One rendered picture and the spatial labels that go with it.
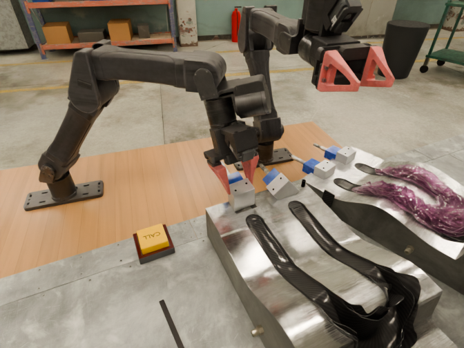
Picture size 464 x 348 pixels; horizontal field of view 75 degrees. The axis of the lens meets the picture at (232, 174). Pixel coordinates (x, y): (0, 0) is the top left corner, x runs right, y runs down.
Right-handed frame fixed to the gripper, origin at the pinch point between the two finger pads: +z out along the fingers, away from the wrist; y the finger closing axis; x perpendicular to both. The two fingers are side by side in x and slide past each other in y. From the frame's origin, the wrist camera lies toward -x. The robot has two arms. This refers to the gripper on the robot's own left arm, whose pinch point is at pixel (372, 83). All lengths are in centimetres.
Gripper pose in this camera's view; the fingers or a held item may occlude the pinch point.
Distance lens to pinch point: 53.8
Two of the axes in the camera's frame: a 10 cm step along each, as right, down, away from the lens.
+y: 9.5, -1.8, 2.4
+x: -0.1, 7.8, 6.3
